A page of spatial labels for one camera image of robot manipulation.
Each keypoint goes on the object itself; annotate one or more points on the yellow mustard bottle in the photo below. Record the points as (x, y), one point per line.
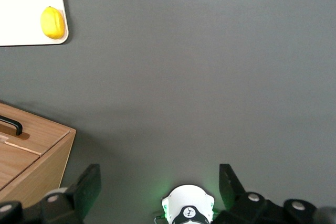
(52, 22)

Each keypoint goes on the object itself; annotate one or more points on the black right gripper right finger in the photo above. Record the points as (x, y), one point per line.
(233, 195)

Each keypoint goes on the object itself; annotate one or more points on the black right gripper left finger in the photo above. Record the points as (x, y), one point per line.
(84, 187)

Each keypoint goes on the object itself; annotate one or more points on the wooden drawer cabinet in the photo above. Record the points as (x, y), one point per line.
(39, 171)

